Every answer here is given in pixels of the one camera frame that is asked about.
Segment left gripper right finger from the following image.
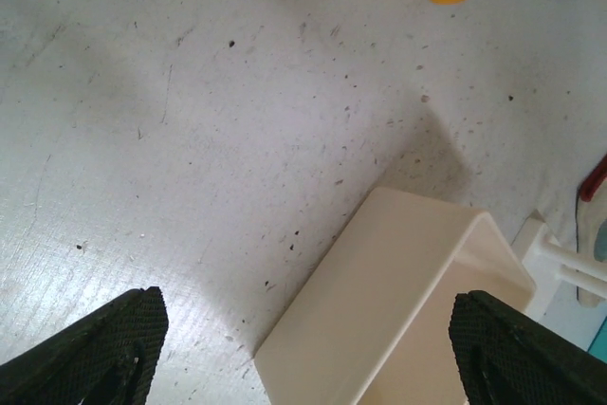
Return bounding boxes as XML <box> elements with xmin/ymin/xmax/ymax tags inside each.
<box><xmin>449</xmin><ymin>290</ymin><xmax>606</xmax><ymax>404</ymax></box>

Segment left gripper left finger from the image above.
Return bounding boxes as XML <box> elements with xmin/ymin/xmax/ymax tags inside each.
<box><xmin>1</xmin><ymin>286</ymin><xmax>169</xmax><ymax>404</ymax></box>

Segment cream plastic tray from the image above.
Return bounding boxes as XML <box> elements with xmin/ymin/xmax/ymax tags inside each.
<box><xmin>254</xmin><ymin>188</ymin><xmax>535</xmax><ymax>404</ymax></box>

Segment beige work glove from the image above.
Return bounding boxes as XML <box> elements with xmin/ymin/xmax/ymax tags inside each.
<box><xmin>575</xmin><ymin>153</ymin><xmax>607</xmax><ymax>306</ymax></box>

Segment white peg board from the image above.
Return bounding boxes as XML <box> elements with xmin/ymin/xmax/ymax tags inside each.
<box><xmin>512</xmin><ymin>212</ymin><xmax>606</xmax><ymax>350</ymax></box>

